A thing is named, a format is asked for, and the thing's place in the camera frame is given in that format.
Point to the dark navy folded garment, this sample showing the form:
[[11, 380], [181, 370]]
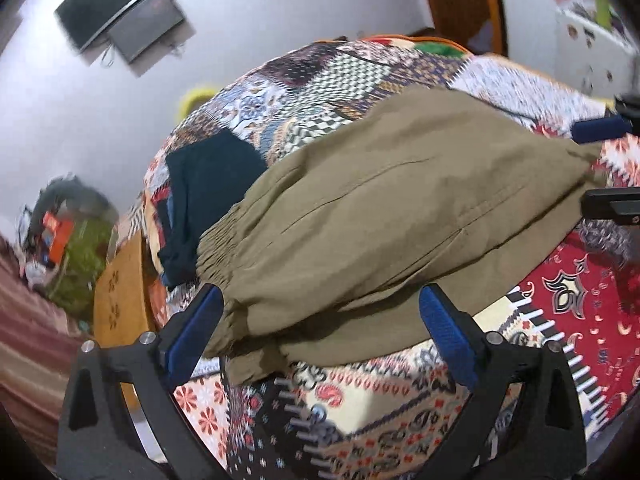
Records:
[[205, 195]]

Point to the wall-mounted black television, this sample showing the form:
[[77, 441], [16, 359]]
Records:
[[120, 5]]

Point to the patchwork printed blanket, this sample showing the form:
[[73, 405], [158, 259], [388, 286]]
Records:
[[400, 410]]

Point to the green bag clutter pile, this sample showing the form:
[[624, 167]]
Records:
[[67, 245]]

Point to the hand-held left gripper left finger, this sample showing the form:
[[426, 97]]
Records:
[[192, 332]]

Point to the white cabinet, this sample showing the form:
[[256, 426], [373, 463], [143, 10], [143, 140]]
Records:
[[592, 55]]

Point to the olive green pants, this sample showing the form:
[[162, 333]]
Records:
[[375, 210]]

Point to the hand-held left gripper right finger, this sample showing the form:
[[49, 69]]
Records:
[[450, 335]]

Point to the yellow round object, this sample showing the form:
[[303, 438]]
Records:
[[196, 99]]

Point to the striped maroon rug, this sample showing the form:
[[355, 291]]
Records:
[[30, 340]]

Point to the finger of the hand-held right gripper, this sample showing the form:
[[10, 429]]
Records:
[[612, 206], [600, 127]]

